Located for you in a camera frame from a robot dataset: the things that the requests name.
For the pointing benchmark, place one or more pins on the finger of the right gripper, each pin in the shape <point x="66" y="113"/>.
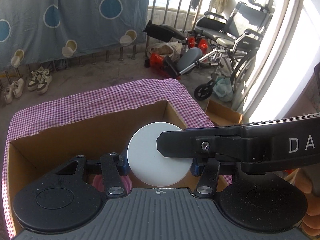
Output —
<point x="178" y="144"/>

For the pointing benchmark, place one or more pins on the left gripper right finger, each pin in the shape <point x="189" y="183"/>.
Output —
<point x="208" y="172"/>

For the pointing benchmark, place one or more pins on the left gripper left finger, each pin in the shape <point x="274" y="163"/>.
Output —
<point x="109" y="162"/>

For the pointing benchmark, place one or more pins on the pink plastic lid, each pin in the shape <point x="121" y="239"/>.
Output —
<point x="99" y="182"/>

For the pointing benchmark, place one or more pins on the white pill bottle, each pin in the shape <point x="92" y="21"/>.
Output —
<point x="148" y="164"/>

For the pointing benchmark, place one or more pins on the person right hand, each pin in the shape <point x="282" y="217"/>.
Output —
<point x="310" y="222"/>

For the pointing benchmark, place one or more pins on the small cardboard box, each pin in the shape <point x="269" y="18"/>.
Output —
<point x="221" y="115"/>

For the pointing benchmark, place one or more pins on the brown cardboard box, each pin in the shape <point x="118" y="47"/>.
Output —
<point x="41" y="138"/>

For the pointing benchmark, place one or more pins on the grey padded headrest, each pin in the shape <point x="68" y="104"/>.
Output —
<point x="188" y="58"/>

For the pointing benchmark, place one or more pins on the purple checkered tablecloth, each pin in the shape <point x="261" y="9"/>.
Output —
<point x="82" y="106"/>

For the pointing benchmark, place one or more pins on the wheelchair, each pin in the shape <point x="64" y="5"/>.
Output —
<point x="230" y="44"/>

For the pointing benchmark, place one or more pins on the black seat cushion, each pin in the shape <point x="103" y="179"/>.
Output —
<point x="162" y="32"/>

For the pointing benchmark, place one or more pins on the brown white sneaker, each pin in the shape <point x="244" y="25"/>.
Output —
<point x="44" y="82"/>
<point x="35" y="78"/>

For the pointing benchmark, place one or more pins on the white sneaker pair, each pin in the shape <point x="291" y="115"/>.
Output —
<point x="18" y="87"/>
<point x="8" y="94"/>

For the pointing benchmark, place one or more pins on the blue patterned bedsheet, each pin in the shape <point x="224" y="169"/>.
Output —
<point x="37" y="31"/>

